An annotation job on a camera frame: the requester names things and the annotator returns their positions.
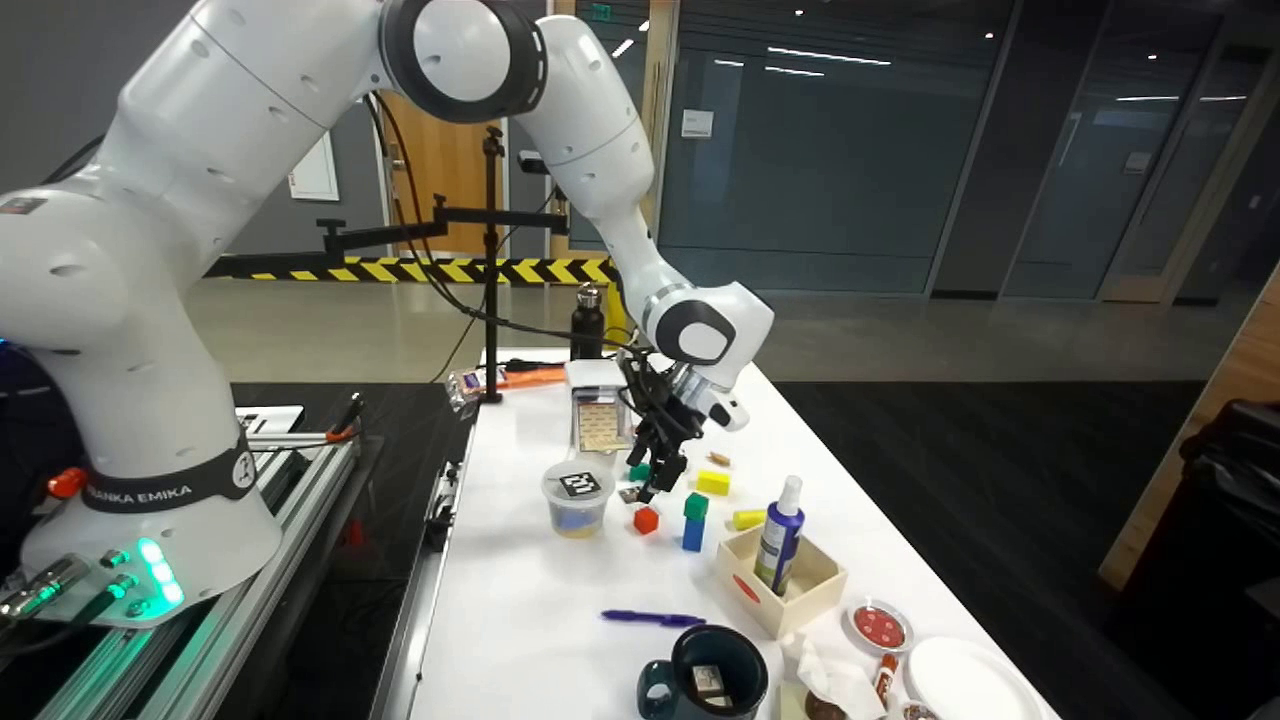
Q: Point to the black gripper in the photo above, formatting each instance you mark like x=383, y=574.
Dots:
x=663, y=405

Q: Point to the blue bottle with green label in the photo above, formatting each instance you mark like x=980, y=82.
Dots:
x=783, y=533

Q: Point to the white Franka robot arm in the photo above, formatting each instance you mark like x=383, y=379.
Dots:
x=200, y=132

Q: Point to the small wooden crate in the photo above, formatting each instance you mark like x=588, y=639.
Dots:
x=801, y=600

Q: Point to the yellow rectangular block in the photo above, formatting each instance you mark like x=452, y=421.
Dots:
x=718, y=482

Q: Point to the blue and green block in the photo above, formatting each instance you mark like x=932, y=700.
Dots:
x=693, y=522

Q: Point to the small tan wooden piece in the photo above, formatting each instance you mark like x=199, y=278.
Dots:
x=722, y=459

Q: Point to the clear box with pegboard insert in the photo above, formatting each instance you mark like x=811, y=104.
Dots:
x=592, y=415

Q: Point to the clear round plastic tub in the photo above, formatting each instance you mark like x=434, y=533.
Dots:
x=576, y=522

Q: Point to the yellow cylinder block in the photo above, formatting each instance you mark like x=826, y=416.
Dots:
x=750, y=517

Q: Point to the blue pen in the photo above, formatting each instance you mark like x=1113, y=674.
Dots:
x=652, y=618

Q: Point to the orange flat tool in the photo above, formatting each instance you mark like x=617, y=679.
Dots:
x=534, y=379

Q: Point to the black cylinder device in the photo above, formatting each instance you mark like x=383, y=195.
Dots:
x=584, y=325

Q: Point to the dark teal mug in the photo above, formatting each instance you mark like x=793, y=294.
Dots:
x=722, y=674

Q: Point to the small pale square piece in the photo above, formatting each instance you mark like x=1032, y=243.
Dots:
x=708, y=686

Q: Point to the crumpled white tissue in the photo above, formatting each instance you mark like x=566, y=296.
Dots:
x=826, y=666

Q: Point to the red white bowl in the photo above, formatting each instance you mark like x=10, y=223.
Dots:
x=879, y=626

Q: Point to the red white sachet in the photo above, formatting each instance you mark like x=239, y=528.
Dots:
x=890, y=681

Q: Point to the yellow black hazard barrier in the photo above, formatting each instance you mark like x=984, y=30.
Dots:
x=403, y=270

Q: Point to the small round brown token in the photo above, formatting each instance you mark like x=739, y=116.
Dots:
x=919, y=714

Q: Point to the wooden door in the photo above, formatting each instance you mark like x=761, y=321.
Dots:
x=442, y=184

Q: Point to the red stop button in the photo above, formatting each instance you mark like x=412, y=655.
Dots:
x=67, y=486

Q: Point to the black camera stand with boom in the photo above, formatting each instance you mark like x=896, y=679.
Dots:
x=493, y=321

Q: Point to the aluminium rail frame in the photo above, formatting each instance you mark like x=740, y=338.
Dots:
x=253, y=563

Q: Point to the wooden post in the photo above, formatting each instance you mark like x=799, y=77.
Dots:
x=659, y=55

